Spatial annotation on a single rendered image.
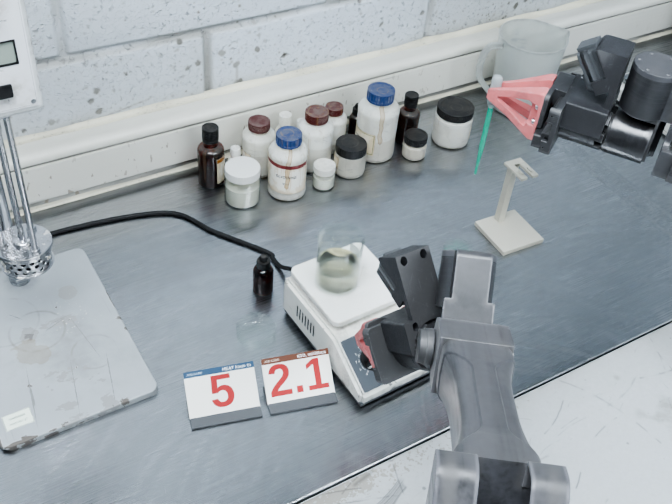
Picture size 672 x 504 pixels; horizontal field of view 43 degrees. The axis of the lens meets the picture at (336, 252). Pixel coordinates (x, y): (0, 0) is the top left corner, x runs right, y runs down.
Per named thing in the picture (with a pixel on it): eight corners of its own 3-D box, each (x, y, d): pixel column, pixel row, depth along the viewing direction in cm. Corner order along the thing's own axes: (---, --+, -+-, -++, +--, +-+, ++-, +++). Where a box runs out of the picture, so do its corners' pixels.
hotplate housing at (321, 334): (438, 372, 117) (448, 333, 111) (359, 411, 111) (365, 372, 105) (348, 271, 130) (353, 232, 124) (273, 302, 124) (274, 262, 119)
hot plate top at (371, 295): (409, 297, 116) (410, 293, 115) (334, 330, 110) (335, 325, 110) (359, 244, 123) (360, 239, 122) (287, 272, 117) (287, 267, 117)
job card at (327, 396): (337, 402, 112) (340, 382, 109) (270, 415, 109) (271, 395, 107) (325, 367, 116) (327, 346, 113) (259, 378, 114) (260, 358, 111)
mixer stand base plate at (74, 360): (160, 393, 111) (159, 388, 110) (2, 455, 102) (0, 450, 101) (82, 250, 129) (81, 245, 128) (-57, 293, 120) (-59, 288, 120)
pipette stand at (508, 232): (542, 242, 138) (563, 179, 129) (502, 256, 135) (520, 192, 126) (513, 212, 143) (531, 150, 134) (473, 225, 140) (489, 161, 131)
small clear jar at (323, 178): (311, 177, 146) (312, 157, 143) (333, 178, 146) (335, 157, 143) (312, 192, 143) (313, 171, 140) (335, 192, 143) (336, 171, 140)
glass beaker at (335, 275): (314, 264, 118) (318, 217, 112) (361, 269, 118) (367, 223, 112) (309, 300, 113) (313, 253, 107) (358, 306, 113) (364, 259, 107)
